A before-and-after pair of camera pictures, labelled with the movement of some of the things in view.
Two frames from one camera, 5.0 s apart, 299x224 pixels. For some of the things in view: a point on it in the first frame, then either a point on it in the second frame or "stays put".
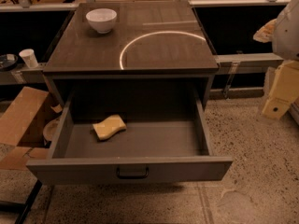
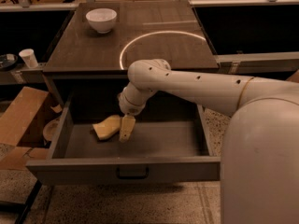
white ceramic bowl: [102, 20] stays put
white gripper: [287, 35] to [131, 108]
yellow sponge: [109, 126] stays put
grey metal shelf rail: [248, 63] stays put
